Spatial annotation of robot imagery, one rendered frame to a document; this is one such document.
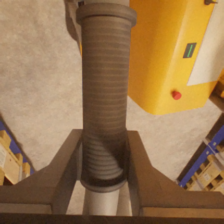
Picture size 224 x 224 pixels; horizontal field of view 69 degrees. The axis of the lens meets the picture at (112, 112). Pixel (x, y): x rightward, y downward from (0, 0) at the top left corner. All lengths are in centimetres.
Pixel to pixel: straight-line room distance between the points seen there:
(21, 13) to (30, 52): 28
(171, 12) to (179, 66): 21
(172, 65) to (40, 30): 106
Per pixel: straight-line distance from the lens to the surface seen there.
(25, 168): 210
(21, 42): 154
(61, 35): 149
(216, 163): 374
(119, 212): 18
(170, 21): 69
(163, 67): 75
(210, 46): 80
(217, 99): 100
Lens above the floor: 141
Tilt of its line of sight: 44 degrees down
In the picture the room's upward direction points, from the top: 159 degrees clockwise
